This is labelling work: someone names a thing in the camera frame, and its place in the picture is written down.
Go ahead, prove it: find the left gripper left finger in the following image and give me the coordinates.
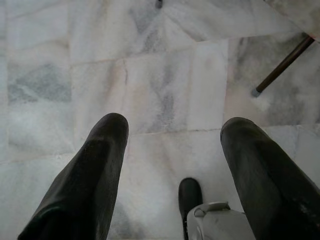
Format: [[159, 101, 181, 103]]
[[16, 112, 130, 240]]

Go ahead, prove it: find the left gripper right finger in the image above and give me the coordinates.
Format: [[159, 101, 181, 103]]
[[219, 116, 320, 240]]

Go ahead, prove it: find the grey robot leg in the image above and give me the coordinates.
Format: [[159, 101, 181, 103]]
[[185, 200, 254, 240]]

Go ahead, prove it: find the black robot foot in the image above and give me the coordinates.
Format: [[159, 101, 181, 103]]
[[177, 177, 203, 240]]

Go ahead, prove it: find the dark furniture leg grey cap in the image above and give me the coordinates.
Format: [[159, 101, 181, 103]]
[[250, 34, 316, 98]]

